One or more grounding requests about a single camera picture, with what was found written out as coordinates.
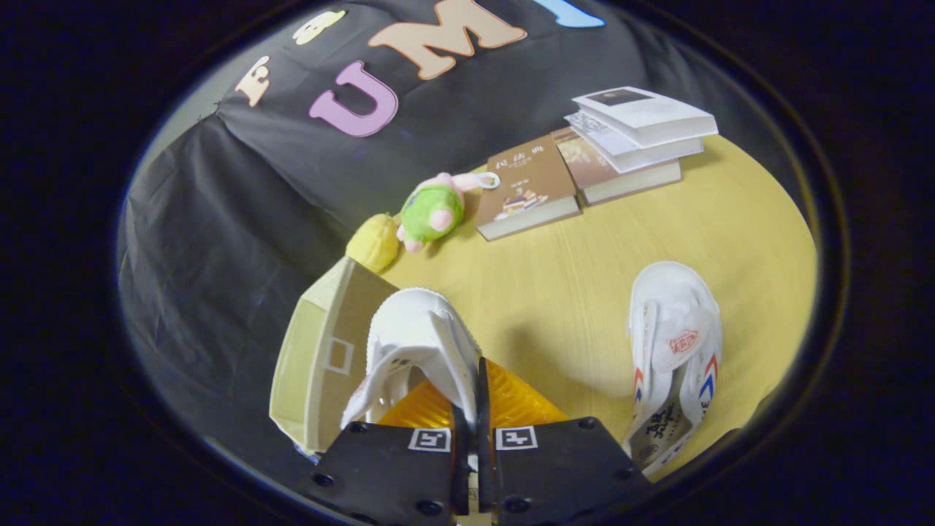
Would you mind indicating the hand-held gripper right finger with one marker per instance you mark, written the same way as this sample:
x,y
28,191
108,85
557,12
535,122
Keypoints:
x,y
483,424

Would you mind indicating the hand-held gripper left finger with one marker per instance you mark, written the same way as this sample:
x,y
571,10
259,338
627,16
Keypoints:
x,y
387,475

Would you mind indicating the white canvas shoe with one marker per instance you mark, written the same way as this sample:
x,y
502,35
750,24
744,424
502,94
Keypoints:
x,y
420,329
672,314

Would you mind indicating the beige cardboard storage box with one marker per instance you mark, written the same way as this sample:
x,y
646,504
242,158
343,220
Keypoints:
x,y
321,358

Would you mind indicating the yellow plush toy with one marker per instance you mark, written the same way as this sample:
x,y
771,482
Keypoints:
x,y
374,241

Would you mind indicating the green and pink plush toy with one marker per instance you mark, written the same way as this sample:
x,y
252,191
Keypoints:
x,y
431,212

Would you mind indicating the brown illustrated book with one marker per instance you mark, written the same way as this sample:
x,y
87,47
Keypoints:
x,y
526,186

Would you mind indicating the dark brown thick book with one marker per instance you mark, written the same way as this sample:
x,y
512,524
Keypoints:
x,y
621,183

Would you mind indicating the black backdrop cloth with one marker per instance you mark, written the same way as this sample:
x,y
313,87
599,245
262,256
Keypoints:
x,y
241,219

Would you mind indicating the white patterned cover book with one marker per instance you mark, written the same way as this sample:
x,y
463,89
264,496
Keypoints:
x,y
643,155

